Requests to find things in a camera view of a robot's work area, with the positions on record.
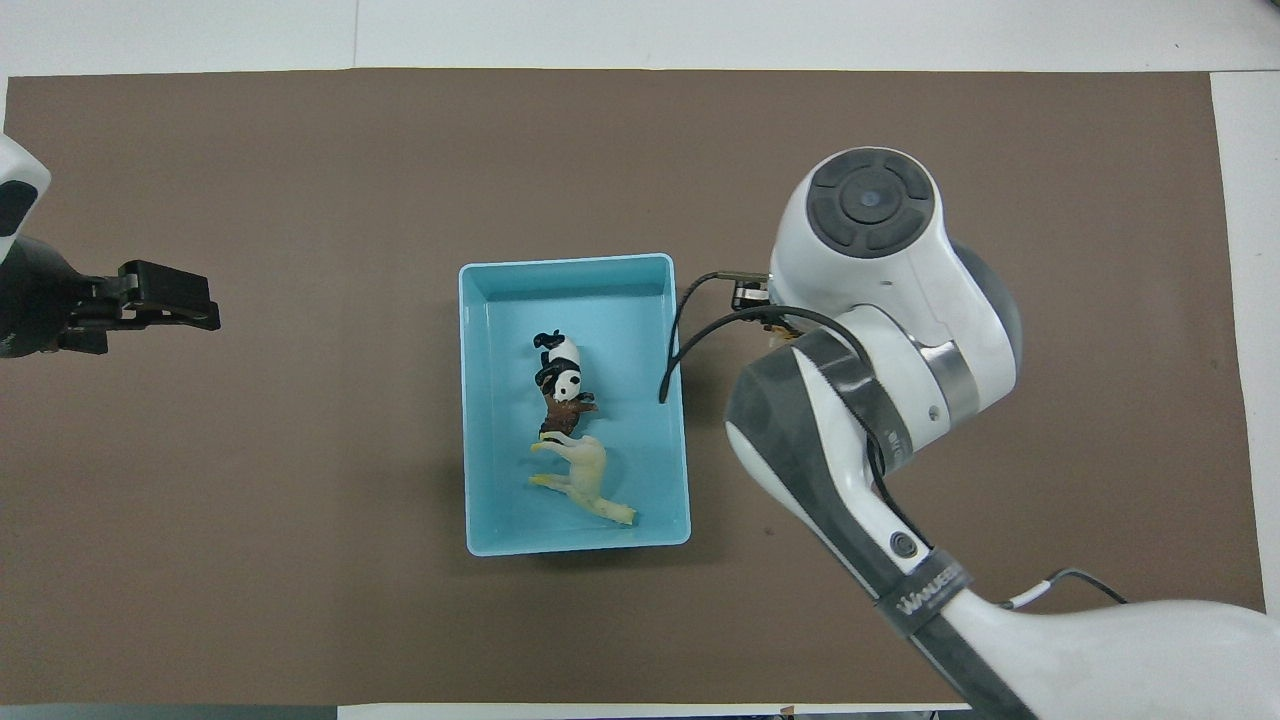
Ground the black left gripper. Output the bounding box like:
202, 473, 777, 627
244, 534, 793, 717
0, 234, 222, 359

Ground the black and white panda toy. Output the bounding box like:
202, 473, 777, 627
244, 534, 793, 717
532, 330, 585, 404

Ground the brown lion toy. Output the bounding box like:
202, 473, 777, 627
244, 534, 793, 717
539, 389, 600, 442

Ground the cream white horse toy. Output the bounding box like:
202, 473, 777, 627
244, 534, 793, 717
527, 432, 639, 527

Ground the light blue storage box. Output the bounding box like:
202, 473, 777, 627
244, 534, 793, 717
458, 253, 692, 558

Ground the brown table mat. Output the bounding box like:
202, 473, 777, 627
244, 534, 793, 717
0, 68, 1276, 707

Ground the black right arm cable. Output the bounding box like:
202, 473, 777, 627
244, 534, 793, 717
657, 271, 936, 553

